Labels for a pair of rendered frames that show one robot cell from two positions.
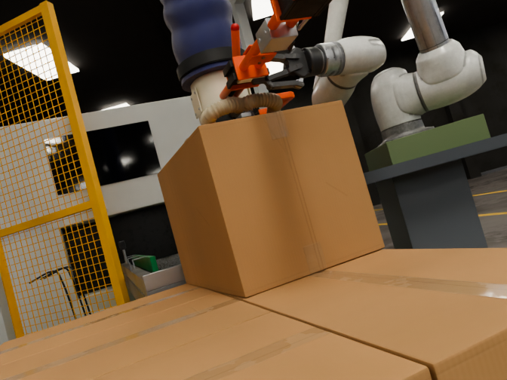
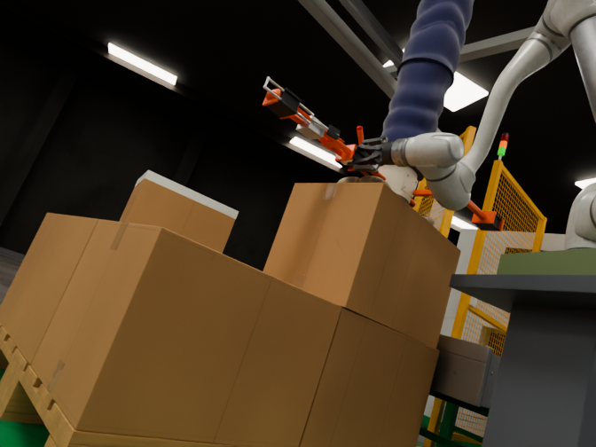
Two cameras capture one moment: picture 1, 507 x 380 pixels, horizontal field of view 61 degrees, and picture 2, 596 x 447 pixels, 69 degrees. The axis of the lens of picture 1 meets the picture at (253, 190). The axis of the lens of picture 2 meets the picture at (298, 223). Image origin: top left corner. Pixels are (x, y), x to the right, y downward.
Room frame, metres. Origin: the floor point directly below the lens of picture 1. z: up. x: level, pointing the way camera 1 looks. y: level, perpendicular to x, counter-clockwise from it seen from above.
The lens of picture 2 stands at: (0.49, -1.40, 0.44)
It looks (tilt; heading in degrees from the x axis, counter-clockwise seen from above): 13 degrees up; 70
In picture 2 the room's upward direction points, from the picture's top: 19 degrees clockwise
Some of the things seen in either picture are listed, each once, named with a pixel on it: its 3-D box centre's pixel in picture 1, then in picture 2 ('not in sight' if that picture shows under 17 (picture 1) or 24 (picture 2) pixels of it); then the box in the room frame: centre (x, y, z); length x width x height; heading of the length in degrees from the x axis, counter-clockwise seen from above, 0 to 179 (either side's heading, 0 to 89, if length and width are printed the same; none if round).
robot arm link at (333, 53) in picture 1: (325, 59); (404, 152); (1.15, -0.28, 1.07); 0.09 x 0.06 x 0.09; 20
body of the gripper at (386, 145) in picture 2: (302, 62); (386, 153); (1.12, -0.22, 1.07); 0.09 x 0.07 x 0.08; 110
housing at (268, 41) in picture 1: (276, 35); (310, 128); (0.88, -0.13, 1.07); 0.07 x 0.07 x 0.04; 19
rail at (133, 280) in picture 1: (134, 282); not in sight; (2.64, 0.85, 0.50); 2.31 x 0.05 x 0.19; 20
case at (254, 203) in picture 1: (253, 204); (365, 266); (1.31, 0.01, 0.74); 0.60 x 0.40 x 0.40; 23
